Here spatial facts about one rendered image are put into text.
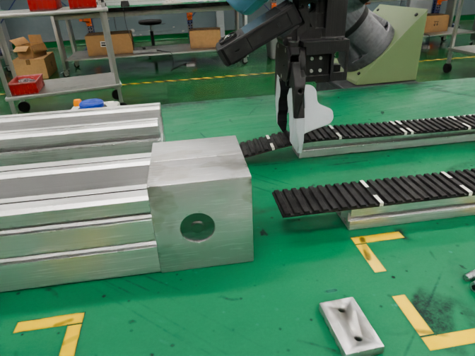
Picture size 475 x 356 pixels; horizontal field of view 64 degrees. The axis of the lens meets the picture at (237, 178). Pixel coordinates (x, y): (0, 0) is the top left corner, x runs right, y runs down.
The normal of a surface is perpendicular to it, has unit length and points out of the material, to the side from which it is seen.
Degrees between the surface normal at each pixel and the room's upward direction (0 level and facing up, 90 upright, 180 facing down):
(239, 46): 94
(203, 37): 90
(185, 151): 0
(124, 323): 0
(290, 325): 0
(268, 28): 94
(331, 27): 90
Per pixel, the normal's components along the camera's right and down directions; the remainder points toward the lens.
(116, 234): 0.14, 0.46
